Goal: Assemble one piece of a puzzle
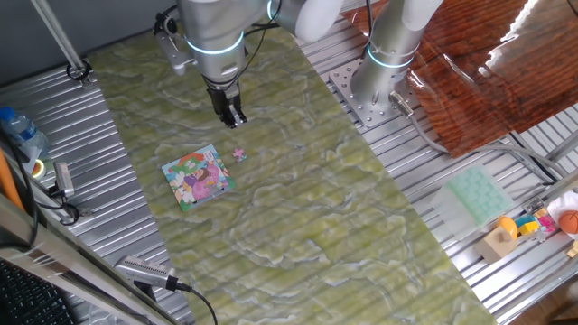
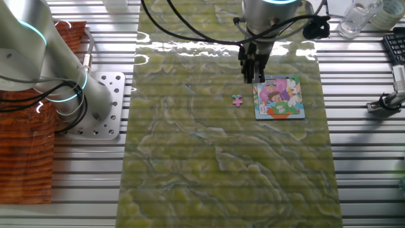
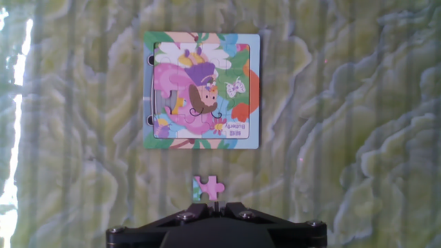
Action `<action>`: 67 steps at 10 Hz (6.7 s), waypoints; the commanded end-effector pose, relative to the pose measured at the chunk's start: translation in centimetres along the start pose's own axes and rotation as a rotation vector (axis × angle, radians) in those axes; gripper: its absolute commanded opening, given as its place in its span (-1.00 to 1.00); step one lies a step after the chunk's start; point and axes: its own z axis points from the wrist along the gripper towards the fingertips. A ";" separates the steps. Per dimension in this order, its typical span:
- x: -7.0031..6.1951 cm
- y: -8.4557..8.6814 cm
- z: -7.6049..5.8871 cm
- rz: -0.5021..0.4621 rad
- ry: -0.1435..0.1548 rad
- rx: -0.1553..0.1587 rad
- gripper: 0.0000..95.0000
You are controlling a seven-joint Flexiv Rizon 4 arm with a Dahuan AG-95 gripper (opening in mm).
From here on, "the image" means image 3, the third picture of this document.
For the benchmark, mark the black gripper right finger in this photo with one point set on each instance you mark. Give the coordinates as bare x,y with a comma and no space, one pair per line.
296,236

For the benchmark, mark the pink puzzle piece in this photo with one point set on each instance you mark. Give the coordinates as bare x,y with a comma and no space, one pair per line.
211,188

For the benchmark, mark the green marble pattern mat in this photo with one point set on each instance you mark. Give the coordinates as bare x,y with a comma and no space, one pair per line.
327,120

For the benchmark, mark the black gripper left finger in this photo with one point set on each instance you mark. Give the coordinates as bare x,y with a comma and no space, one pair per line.
144,234

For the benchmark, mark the butterfly girl puzzle board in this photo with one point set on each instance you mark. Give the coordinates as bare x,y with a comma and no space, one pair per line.
203,89

